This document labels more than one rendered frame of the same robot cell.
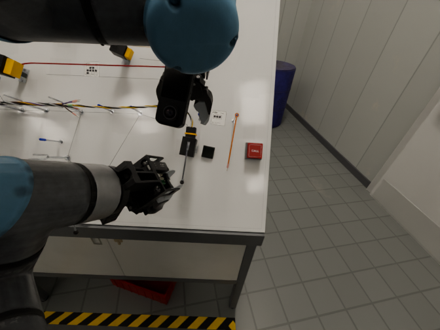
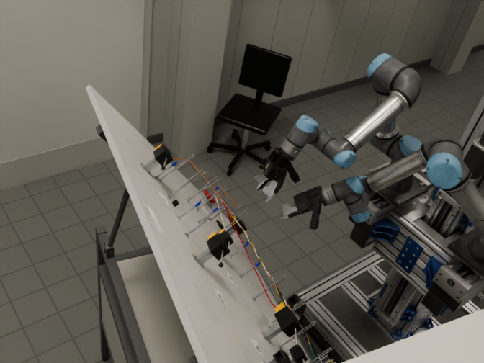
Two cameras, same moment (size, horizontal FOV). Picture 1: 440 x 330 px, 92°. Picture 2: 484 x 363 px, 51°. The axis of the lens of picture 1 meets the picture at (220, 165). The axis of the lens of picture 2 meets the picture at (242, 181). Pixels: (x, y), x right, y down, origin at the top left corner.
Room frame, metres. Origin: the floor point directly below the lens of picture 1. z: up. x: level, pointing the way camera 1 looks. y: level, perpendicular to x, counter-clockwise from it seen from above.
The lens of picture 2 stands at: (1.27, 1.37, 2.58)
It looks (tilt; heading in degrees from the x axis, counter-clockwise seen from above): 40 degrees down; 241
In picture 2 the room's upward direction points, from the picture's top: 11 degrees clockwise
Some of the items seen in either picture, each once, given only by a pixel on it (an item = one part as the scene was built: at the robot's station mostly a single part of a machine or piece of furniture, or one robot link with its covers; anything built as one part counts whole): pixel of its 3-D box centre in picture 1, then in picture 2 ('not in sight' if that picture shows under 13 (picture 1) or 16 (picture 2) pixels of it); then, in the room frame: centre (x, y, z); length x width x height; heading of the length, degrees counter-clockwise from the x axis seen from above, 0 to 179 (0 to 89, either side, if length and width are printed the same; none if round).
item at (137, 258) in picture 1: (179, 257); not in sight; (0.45, 0.14, 0.60); 0.55 x 0.03 x 0.39; 93
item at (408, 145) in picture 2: not in sight; (407, 153); (-0.29, 0.03, 1.33); 0.13 x 0.12 x 0.14; 104
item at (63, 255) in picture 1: (50, 251); not in sight; (0.43, 0.69, 0.60); 0.55 x 0.02 x 0.39; 93
